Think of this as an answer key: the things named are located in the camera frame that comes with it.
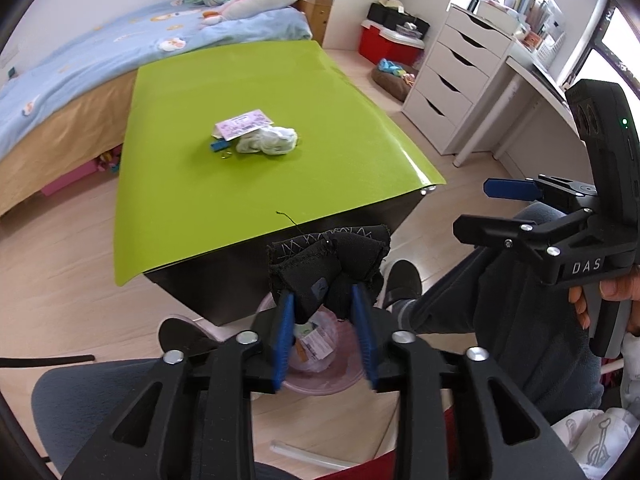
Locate row of books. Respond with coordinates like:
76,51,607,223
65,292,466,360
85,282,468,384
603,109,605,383
472,0,568,73

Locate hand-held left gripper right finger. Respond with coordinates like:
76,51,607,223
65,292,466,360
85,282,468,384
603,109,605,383
350,284,588,480

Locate colourful toy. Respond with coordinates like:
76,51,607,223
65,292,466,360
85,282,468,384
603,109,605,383
95,147,123,176

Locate white socks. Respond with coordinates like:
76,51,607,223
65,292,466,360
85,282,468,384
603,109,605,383
235,125,299,157

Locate green table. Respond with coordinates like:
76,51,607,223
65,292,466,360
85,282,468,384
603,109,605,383
114,40,447,326

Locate purple printed card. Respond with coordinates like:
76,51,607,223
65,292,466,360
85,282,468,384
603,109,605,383
215,109,273,142

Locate dark office chair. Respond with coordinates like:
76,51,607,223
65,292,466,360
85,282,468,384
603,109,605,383
0,355,201,480

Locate bed with blue blanket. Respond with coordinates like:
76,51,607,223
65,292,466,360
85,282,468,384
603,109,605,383
0,0,308,216

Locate pink unicorn plush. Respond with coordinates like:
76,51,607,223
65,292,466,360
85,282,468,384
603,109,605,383
202,0,312,26

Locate person's right hand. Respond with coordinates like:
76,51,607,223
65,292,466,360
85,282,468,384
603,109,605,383
569,275,640,333

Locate black cloth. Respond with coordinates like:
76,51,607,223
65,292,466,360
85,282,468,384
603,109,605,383
266,225,392,323

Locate white desk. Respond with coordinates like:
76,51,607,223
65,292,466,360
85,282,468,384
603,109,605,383
452,55,586,168

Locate brown pet bed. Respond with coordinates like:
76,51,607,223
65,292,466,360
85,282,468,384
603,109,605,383
371,58,421,102

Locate pink storage box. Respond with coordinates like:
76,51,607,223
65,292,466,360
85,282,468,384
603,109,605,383
40,160,101,196

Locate white drawer cabinet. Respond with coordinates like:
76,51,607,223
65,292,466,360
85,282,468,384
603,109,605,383
401,2,516,156

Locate black slipper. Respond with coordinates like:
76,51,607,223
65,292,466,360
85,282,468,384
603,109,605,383
159,317,221,356
382,259,423,311

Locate white printed garment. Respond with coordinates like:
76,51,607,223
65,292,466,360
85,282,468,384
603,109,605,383
552,407,640,480

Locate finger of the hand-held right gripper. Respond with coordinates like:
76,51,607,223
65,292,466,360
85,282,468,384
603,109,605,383
484,175,598,213
452,207,598,272

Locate pink waste bin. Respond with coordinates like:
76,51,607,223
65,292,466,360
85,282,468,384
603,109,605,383
252,294,368,396

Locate red storage box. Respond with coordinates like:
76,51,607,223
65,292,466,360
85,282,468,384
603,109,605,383
357,19,426,66

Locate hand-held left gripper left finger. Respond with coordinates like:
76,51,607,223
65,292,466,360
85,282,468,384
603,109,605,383
62,290,297,480

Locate black storage box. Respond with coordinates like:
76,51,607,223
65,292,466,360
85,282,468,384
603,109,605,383
367,1,431,36

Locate brown wooden nightstand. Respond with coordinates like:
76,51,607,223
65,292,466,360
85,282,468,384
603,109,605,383
306,0,335,47

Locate blue printed blanket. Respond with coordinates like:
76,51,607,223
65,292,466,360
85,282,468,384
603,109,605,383
0,0,313,148

